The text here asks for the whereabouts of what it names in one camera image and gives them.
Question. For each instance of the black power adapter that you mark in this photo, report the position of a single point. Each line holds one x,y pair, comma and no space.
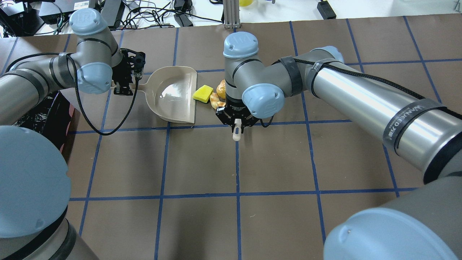
183,20

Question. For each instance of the yellow round object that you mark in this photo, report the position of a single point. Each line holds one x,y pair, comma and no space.
245,3

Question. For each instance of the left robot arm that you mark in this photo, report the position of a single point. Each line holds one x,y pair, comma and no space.
35,187

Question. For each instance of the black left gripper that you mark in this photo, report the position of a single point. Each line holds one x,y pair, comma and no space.
122,77

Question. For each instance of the beige plastic dustpan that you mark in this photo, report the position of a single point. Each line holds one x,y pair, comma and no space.
165,96

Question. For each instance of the round golden bread roll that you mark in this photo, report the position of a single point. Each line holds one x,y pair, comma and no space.
221,89

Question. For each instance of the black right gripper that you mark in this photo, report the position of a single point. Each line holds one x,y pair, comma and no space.
233,109

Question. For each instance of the white brush black bristles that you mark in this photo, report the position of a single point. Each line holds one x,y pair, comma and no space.
237,132

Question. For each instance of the twisted bread croissant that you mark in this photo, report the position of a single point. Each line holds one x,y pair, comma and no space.
215,101

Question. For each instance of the black power brick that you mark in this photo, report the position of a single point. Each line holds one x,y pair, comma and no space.
326,10

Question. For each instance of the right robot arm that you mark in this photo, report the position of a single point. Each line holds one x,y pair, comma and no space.
424,224

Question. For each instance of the aluminium frame post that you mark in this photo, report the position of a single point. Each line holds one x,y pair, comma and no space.
231,14

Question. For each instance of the yellow sponge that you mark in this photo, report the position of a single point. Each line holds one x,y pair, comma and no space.
203,94

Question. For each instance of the black bag lined bin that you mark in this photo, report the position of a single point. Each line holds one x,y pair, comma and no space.
50,118

